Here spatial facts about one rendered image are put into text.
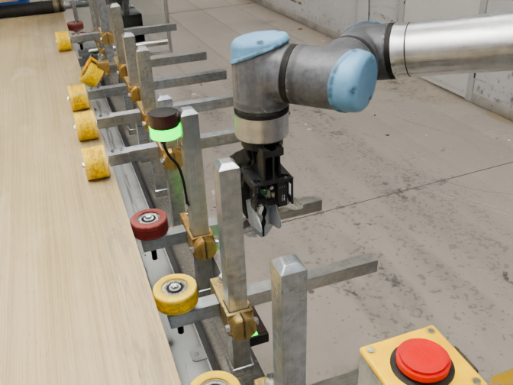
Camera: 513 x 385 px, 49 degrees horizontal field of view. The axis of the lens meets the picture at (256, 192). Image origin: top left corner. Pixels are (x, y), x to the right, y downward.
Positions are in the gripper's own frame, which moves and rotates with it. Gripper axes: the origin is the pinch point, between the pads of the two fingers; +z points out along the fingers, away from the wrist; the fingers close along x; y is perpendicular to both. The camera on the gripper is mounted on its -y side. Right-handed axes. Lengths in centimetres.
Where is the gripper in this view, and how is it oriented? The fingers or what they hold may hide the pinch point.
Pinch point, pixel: (261, 228)
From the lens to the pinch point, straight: 105.6
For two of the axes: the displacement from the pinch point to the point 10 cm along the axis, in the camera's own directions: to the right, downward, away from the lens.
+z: 0.4, 8.6, 5.0
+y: 3.5, 4.6, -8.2
